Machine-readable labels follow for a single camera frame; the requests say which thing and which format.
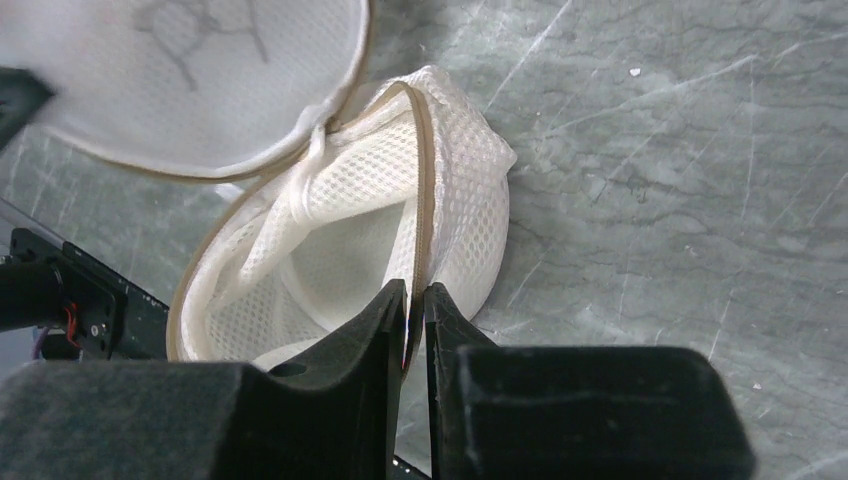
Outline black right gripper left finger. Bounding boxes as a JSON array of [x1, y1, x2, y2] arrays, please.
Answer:
[[1, 280, 407, 479]]

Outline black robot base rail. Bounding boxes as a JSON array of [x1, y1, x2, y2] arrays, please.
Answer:
[[26, 233, 169, 360]]

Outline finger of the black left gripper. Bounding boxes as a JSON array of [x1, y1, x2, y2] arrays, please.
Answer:
[[0, 66, 55, 149]]

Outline white mesh laundry bag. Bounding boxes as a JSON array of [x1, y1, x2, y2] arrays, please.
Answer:
[[1, 1, 516, 368]]

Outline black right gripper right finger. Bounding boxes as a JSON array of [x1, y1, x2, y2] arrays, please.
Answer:
[[423, 283, 756, 479]]

